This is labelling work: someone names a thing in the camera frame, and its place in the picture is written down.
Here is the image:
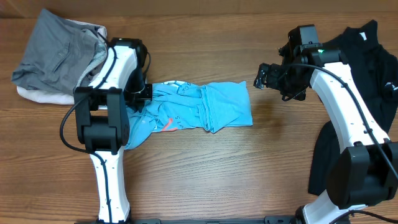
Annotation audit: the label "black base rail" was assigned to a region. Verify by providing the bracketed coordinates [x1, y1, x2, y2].
[74, 215, 351, 224]

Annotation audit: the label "black t-shirt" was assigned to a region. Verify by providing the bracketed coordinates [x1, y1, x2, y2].
[308, 20, 397, 195]

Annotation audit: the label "white folded garment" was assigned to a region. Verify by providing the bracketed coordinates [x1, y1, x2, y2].
[16, 19, 107, 105]

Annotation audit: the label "grey folded trousers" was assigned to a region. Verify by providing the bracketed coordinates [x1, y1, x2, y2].
[11, 9, 108, 95]

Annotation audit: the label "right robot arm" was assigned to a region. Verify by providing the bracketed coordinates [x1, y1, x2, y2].
[254, 25, 397, 224]

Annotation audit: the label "light blue printed t-shirt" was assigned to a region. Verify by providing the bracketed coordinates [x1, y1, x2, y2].
[125, 80, 253, 150]

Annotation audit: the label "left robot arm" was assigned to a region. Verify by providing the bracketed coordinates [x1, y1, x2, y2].
[73, 37, 152, 224]

